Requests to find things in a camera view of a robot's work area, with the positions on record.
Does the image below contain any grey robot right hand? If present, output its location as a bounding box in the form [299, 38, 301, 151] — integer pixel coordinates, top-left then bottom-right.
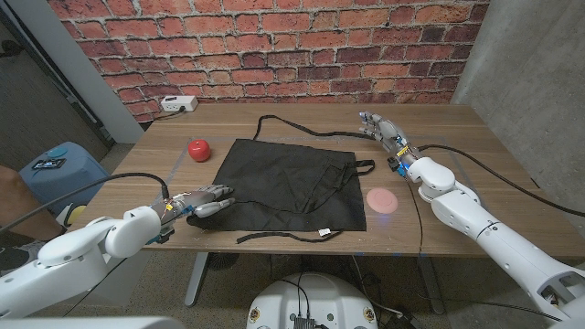
[358, 111, 418, 168]

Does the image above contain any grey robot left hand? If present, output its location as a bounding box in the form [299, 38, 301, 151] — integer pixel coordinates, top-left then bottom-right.
[157, 184, 237, 225]

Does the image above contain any black apron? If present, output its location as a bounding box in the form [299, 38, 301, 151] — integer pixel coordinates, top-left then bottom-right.
[186, 113, 377, 244]

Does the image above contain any red ball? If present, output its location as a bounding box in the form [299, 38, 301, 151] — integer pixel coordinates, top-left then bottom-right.
[187, 139, 212, 163]

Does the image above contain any black round floor fan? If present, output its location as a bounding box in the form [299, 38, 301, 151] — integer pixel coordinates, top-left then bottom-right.
[207, 252, 240, 271]

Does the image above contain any pink round disc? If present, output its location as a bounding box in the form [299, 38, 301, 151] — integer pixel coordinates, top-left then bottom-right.
[366, 187, 399, 215]

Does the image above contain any grey table leg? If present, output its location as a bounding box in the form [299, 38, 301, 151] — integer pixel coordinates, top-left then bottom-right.
[415, 256, 445, 315]
[184, 252, 211, 307]

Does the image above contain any white power strip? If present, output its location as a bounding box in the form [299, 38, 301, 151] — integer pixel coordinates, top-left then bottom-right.
[160, 95, 199, 113]

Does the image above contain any yellow round object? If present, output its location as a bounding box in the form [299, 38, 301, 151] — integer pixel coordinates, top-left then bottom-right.
[63, 204, 88, 228]

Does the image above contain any blue stool with phone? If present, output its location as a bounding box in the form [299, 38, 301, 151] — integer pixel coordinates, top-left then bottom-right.
[18, 141, 111, 216]

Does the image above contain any brick print backdrop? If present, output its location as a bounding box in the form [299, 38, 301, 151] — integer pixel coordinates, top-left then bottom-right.
[45, 0, 491, 123]

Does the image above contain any white robot torso base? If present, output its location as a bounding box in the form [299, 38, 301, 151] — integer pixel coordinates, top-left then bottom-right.
[245, 271, 379, 329]

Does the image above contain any black device with screen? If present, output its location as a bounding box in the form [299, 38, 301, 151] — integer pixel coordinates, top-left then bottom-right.
[31, 157, 68, 171]

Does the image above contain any white robot body rim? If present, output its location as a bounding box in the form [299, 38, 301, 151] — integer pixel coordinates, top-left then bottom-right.
[0, 315, 185, 329]

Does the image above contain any person's bare leg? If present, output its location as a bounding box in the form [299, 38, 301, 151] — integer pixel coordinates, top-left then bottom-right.
[0, 164, 51, 241]

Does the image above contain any grey and black shoe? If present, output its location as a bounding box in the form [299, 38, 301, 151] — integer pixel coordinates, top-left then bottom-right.
[0, 239, 45, 275]

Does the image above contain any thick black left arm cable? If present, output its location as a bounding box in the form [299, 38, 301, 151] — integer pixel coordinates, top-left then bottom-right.
[0, 171, 171, 234]

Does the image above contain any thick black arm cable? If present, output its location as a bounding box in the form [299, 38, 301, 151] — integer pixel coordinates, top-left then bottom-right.
[416, 143, 585, 218]
[0, 171, 171, 234]

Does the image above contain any black power strip cord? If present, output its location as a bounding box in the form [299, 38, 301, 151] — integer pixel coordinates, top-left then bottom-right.
[153, 105, 187, 122]

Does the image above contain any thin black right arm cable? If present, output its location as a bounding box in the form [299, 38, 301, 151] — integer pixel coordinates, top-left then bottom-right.
[402, 175, 424, 257]

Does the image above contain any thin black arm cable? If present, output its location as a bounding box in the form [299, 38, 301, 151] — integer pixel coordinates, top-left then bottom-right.
[61, 258, 129, 317]
[402, 175, 424, 257]

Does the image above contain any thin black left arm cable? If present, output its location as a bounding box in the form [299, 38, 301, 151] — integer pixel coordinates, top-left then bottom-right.
[61, 258, 129, 317]

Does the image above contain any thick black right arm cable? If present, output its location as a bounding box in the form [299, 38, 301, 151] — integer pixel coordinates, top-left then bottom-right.
[416, 143, 585, 218]

